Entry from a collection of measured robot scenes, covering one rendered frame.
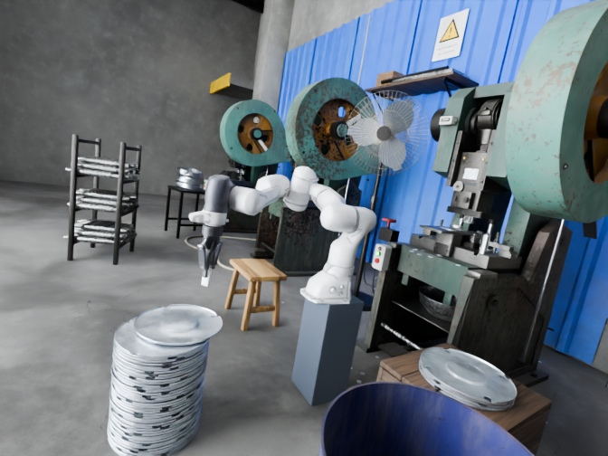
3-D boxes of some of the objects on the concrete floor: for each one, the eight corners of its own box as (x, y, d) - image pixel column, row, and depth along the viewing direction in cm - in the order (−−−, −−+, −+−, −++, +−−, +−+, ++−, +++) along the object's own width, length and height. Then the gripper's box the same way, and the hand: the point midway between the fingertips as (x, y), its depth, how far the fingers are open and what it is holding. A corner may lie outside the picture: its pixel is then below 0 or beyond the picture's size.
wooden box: (458, 555, 88) (490, 442, 83) (361, 447, 119) (380, 360, 113) (524, 492, 111) (553, 401, 105) (428, 415, 142) (447, 341, 136)
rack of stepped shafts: (122, 265, 260) (131, 143, 244) (57, 260, 250) (62, 132, 235) (138, 251, 301) (147, 147, 286) (83, 246, 291) (89, 137, 276)
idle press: (213, 235, 409) (229, 90, 381) (191, 220, 488) (204, 98, 460) (311, 238, 496) (331, 119, 468) (280, 224, 576) (295, 122, 547)
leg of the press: (449, 422, 141) (503, 215, 126) (427, 403, 150) (475, 210, 136) (547, 379, 189) (594, 227, 174) (526, 368, 199) (569, 223, 184)
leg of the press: (366, 354, 185) (399, 195, 171) (354, 343, 195) (384, 193, 180) (463, 334, 234) (495, 210, 219) (449, 327, 243) (479, 207, 229)
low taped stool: (223, 307, 215) (229, 258, 210) (257, 304, 229) (263, 258, 223) (242, 332, 187) (250, 277, 182) (280, 327, 200) (288, 275, 195)
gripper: (210, 228, 114) (202, 292, 118) (232, 225, 127) (223, 283, 130) (193, 223, 117) (185, 287, 121) (215, 221, 129) (207, 279, 133)
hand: (206, 276), depth 125 cm, fingers closed
